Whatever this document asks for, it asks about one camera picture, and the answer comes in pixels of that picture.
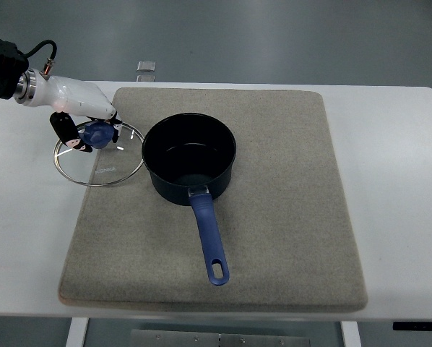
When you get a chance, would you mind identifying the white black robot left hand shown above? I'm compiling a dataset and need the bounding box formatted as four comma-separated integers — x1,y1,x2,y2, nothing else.
14,69,123,153

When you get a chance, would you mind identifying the glass pot lid blue knob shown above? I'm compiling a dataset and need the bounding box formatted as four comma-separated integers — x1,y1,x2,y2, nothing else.
53,121,144,187

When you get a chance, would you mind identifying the dark saucepan blue handle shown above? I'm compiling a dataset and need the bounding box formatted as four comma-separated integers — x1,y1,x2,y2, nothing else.
142,113,236,286

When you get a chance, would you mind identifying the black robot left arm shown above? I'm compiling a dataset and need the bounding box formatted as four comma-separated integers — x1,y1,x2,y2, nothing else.
0,39,57,100

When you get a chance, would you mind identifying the silver floor socket plate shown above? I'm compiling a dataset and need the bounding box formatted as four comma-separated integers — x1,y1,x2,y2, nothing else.
137,61,156,72

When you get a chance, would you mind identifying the white table leg left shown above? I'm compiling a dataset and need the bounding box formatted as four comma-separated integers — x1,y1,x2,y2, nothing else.
65,317,89,347

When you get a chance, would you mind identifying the white table leg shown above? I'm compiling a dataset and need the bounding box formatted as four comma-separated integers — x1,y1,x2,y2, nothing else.
65,317,89,347
340,321,363,347

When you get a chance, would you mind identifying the white table leg right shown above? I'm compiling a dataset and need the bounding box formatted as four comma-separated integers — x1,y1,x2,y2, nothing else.
340,321,363,347

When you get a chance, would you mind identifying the black table control panel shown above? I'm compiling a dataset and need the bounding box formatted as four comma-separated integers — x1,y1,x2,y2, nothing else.
392,321,432,332

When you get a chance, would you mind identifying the grey metal base plate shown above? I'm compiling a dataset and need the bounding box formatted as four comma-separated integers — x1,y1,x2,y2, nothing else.
129,330,311,347

